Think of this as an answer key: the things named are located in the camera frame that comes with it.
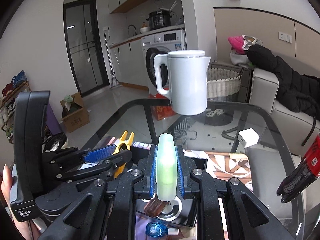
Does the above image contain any person's left hand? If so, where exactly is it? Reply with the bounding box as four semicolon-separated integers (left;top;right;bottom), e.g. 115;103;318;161
1;164;41;239

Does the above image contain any mop by counter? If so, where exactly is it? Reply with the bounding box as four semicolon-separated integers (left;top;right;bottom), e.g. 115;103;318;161
104;27;122;89

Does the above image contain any pale green plastic case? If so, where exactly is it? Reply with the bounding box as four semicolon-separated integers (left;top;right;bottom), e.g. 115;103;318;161
156;133;177;202

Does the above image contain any black data acquisition device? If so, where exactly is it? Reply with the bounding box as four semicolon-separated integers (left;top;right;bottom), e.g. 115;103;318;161
10;91;50;222

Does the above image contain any white electric kettle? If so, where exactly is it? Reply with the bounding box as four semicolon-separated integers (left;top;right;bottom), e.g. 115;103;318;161
153;50;211;115

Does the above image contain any white sofa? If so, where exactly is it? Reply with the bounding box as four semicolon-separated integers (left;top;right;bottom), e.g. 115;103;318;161
249;68;319;157

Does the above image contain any red bag under table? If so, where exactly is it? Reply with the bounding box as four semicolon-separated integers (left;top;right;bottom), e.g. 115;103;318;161
149;93;176;121

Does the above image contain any black jacket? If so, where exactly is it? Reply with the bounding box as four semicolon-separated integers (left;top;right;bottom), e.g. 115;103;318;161
247;44;319;120

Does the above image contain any cardboard box on floor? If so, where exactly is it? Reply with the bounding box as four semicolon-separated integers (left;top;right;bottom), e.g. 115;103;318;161
60;92;89;133

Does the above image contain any white charger cube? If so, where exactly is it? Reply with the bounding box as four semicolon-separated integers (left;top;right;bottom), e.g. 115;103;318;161
238;128;260;148

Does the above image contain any wooden shoe rack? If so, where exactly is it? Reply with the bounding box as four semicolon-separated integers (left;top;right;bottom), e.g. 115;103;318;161
1;70;31;144

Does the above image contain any pink plush item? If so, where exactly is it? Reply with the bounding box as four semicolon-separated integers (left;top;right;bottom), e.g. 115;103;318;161
227;36;245;55

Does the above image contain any grey round usb socket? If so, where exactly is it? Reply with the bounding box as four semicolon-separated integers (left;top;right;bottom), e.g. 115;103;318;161
143;196;183;222

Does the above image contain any cola bottle red label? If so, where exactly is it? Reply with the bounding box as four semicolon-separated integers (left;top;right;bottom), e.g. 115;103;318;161
277;134;320;203

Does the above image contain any white wall switch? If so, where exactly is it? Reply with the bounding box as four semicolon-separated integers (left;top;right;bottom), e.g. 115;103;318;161
278;31;292;43

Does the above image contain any black pressure cooker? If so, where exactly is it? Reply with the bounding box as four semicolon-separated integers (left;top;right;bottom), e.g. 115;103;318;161
146;10;172;30

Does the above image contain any yellow clip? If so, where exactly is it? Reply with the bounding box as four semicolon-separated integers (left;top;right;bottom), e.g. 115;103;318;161
113;130;135;178

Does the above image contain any amber handle screwdriver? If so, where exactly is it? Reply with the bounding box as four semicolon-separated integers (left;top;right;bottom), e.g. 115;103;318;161
144;195;168;217

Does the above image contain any black framed glass door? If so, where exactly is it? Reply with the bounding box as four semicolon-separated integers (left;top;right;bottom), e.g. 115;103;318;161
63;0;110;97

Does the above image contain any blue bottle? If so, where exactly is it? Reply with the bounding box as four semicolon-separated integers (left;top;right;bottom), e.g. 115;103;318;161
145;222;180;238

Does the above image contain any purple bag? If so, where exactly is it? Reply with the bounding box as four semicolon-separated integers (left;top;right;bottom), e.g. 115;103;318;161
46;104;62;135

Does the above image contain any white wicker basket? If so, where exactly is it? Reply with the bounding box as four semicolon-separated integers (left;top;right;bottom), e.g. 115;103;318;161
207;68;242;100

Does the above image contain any black cardboard box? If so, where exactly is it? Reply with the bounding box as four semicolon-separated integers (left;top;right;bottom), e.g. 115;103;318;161
107;139;209;228

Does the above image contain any white washing machine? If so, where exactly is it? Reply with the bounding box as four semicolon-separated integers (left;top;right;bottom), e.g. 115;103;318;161
141;29;187;99

